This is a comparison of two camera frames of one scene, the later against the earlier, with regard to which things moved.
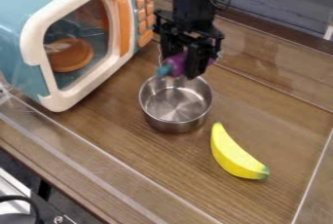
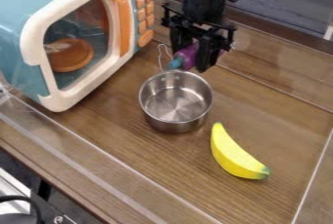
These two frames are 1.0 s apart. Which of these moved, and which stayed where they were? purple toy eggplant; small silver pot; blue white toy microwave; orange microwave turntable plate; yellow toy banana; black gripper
Moved: purple toy eggplant; black gripper
Stayed: small silver pot; blue white toy microwave; orange microwave turntable plate; yellow toy banana
